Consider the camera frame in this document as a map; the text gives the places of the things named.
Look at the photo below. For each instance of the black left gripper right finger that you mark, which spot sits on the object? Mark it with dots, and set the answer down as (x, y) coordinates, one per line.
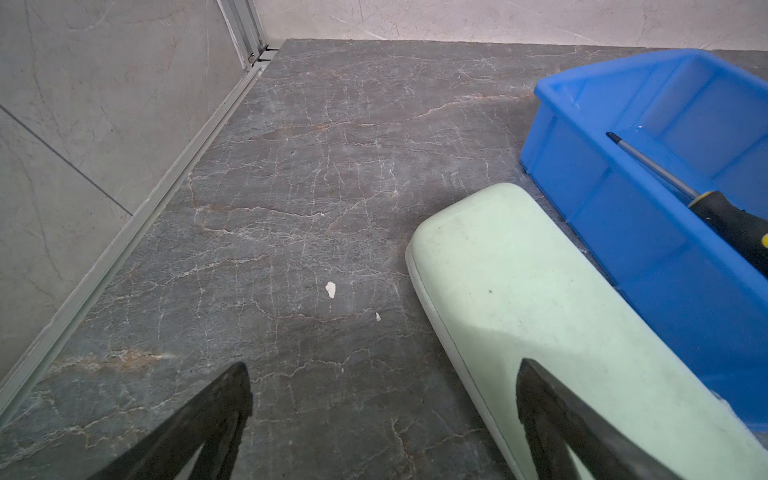
(559, 426)

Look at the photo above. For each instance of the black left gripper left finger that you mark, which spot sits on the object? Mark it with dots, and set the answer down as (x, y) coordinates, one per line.
(208, 428)

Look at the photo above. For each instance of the black yellow screwdriver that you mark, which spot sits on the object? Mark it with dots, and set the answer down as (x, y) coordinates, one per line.
(744, 232)

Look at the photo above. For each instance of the blue plastic bin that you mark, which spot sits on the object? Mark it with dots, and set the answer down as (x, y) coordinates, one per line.
(704, 120)

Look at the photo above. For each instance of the pale green case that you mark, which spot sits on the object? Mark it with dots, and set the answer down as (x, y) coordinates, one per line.
(500, 283)

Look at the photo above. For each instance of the aluminium left floor rail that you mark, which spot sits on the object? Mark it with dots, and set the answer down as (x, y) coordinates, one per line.
(49, 343)

